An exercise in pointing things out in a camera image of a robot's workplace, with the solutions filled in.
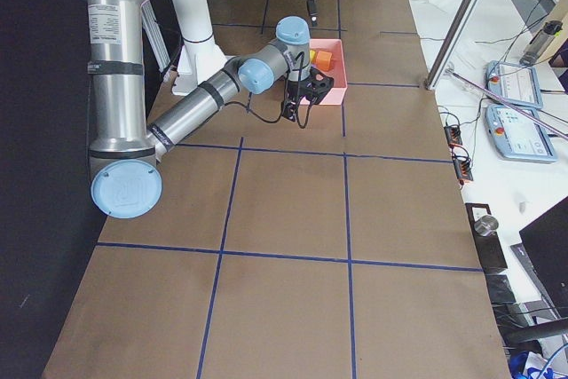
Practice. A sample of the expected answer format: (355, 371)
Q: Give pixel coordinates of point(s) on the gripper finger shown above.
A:
(312, 12)

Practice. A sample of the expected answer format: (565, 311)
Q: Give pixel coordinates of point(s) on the orange power strip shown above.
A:
(453, 135)
(462, 168)

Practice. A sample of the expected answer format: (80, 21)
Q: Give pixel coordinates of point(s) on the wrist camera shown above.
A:
(288, 111)

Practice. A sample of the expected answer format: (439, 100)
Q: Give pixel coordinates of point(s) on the steel cup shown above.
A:
(486, 225)

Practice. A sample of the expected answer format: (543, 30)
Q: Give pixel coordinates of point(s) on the teach pendant tablet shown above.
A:
(516, 137)
(517, 83)

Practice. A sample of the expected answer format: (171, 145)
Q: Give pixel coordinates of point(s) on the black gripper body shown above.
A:
(293, 91)

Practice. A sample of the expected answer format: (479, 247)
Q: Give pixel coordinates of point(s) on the near teach pendant tablet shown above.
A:
(516, 137)

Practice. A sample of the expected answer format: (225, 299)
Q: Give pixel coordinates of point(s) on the orange foam block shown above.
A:
(323, 60)

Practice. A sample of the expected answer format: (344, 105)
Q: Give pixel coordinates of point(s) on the aluminium frame post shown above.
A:
(459, 23)

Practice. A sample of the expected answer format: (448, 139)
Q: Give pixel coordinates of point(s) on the clear water bottle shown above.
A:
(540, 42)

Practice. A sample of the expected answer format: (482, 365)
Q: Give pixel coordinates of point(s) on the near orange power strip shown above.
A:
(462, 168)

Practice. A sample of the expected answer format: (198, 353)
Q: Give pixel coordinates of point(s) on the black box under cup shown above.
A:
(489, 251)

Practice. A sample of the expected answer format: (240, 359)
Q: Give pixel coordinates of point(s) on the far teach pendant tablet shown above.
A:
(517, 83)

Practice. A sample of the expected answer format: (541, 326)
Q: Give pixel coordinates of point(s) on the far orange power strip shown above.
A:
(453, 135)

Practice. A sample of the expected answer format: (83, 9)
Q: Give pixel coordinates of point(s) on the black monitor corner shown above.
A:
(545, 242)

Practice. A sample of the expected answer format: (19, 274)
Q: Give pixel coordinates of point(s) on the pink plastic bin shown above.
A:
(337, 69)

